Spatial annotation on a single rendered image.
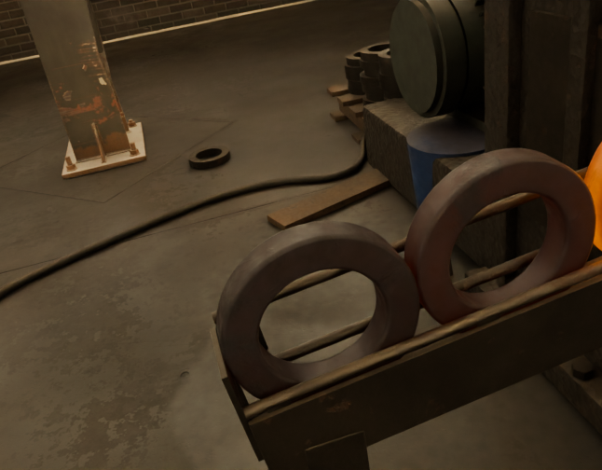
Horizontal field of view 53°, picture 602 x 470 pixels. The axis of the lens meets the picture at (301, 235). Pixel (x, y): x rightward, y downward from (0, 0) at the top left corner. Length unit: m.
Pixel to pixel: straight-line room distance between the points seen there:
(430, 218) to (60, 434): 1.17
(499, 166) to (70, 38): 2.58
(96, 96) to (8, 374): 1.58
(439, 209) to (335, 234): 0.10
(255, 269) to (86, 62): 2.54
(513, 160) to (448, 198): 0.06
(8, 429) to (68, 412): 0.14
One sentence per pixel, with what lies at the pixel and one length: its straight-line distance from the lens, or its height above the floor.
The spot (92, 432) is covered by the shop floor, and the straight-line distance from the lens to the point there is 1.51.
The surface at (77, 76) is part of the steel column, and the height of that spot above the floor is 0.42.
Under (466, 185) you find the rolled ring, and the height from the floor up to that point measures 0.74.
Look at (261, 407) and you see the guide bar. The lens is 0.56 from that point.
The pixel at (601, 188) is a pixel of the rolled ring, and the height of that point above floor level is 0.70.
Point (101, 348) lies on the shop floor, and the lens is 1.75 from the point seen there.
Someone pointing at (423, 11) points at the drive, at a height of 0.64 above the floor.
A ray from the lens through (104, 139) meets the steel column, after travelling 3.08.
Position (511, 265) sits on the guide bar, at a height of 0.61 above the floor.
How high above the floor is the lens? 0.97
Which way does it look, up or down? 29 degrees down
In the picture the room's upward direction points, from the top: 10 degrees counter-clockwise
